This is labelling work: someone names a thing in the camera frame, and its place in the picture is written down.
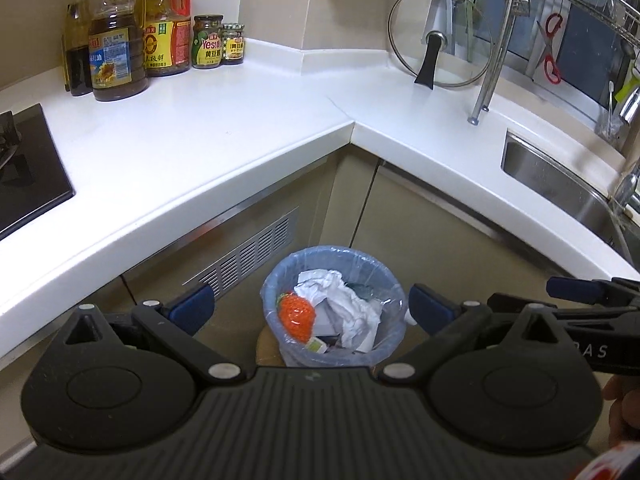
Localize white paper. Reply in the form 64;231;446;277
294;269;382;353

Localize metal dish rack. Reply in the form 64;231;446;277
470;0;639;133

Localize white trash bin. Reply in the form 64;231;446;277
260;246;414;367

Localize right hand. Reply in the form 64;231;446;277
602;375;640;448

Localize steel sink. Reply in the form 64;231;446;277
501;131;639;269

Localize red scissors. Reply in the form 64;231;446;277
535;12;564;84

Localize small sauce jar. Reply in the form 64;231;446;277
221;23;245;65

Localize large sauce jar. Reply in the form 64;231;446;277
191;14;224;70

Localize dark soy sauce bottle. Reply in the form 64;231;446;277
62;0;92;96

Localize orange strawberry net toy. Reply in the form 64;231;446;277
278;292;316;344

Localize glass pot lid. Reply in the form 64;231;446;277
386;0;494;90

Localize sink faucet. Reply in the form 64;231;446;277
598;58;639;217

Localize yellow label oil bottle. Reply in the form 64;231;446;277
143;0;191;77

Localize black gas stove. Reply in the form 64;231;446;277
0;104;75;238

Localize blue label oil bottle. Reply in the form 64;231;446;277
89;0;149;102

